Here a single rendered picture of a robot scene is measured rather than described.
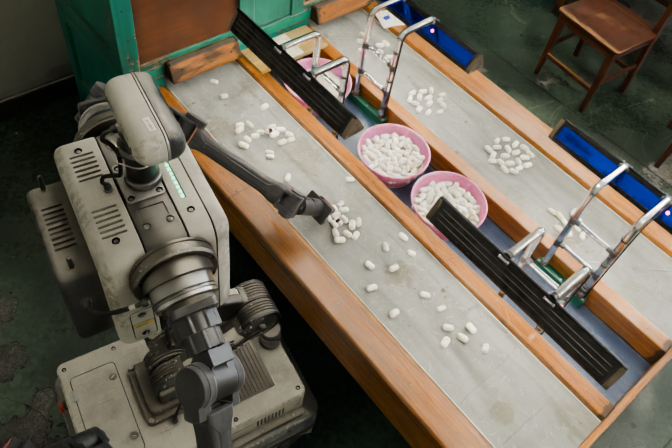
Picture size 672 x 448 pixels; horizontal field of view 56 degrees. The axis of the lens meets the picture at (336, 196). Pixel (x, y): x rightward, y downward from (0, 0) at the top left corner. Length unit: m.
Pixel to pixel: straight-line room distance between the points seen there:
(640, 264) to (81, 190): 1.79
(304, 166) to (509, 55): 2.26
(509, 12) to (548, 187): 2.34
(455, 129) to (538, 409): 1.08
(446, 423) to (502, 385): 0.22
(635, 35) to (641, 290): 1.94
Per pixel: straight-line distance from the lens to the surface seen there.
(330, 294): 1.93
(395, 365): 1.86
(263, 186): 1.88
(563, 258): 2.23
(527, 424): 1.93
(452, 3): 4.53
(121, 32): 2.28
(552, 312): 1.68
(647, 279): 2.36
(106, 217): 1.23
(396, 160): 2.32
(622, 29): 3.96
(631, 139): 4.03
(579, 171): 2.52
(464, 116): 2.57
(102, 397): 2.13
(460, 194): 2.28
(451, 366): 1.93
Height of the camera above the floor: 2.43
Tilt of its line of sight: 51 degrees down
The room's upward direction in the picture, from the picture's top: 11 degrees clockwise
